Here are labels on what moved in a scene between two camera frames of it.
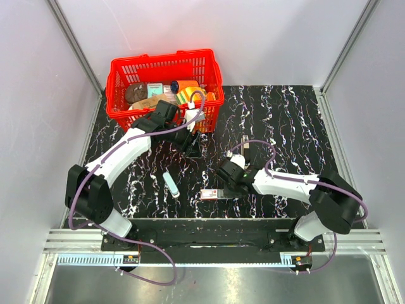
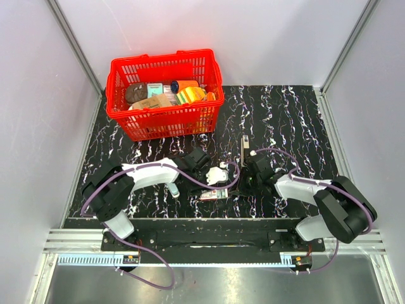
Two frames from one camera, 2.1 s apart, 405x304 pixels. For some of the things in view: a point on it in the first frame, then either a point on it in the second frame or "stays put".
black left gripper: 195,151 -> 195,190
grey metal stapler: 245,138 stays put
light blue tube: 171,185 stays put
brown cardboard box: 150,102 stays put
